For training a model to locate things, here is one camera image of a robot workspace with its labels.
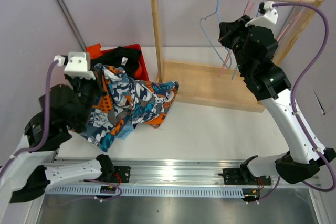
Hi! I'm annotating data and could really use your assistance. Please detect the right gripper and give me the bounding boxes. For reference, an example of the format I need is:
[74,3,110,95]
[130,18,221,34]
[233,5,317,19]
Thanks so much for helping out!
[218,15,257,74]

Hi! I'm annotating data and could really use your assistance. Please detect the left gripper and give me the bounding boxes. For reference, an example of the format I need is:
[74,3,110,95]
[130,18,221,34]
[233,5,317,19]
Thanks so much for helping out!
[66,65,110,128]

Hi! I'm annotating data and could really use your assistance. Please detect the patterned blue orange shorts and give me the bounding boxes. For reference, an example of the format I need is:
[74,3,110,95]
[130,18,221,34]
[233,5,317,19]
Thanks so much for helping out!
[80,64,179,152]

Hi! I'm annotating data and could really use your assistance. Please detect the black shorts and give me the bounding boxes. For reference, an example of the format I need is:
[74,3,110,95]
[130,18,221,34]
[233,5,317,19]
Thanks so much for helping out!
[95,47,141,78]

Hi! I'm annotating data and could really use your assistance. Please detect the light blue shorts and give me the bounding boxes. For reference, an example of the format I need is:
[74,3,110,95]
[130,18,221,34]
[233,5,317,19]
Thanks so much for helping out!
[117,125,134,140]

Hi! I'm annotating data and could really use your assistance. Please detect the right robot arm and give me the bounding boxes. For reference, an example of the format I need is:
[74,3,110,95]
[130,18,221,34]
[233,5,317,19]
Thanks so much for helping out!
[218,15,335,184]

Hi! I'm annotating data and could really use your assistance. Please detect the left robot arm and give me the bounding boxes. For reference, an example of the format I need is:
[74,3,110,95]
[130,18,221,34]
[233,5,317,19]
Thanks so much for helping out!
[1,76,115,204]

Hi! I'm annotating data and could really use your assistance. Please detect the red plastic bin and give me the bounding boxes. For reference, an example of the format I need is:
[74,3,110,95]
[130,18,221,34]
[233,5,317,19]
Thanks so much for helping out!
[101,44,149,81]

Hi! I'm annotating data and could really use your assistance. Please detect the wooden clothes rack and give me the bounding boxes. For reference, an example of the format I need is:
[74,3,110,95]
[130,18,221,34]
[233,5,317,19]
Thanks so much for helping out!
[151,0,325,112]

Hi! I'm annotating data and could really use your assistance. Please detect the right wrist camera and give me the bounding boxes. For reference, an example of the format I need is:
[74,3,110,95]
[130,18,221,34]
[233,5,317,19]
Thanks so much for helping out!
[245,1,278,29]

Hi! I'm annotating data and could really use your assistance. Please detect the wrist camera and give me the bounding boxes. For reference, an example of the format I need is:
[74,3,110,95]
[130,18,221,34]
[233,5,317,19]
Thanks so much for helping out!
[54,51,96,80]
[245,1,278,29]

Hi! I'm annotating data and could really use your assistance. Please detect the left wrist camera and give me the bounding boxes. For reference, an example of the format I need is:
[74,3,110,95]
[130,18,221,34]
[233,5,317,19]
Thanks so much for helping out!
[54,51,96,80]

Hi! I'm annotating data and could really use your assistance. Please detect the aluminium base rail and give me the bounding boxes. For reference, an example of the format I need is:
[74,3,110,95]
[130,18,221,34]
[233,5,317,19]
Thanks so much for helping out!
[35,157,322,198]

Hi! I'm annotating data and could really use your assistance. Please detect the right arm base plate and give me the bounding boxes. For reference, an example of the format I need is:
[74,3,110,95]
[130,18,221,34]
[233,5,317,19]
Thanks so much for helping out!
[218,168,272,186]

